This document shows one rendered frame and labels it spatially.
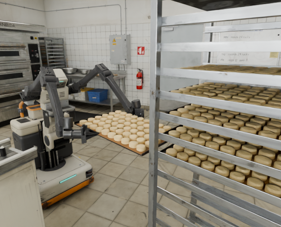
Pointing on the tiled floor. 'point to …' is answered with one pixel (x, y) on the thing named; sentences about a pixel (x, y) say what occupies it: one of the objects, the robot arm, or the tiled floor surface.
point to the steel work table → (99, 79)
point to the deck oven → (11, 67)
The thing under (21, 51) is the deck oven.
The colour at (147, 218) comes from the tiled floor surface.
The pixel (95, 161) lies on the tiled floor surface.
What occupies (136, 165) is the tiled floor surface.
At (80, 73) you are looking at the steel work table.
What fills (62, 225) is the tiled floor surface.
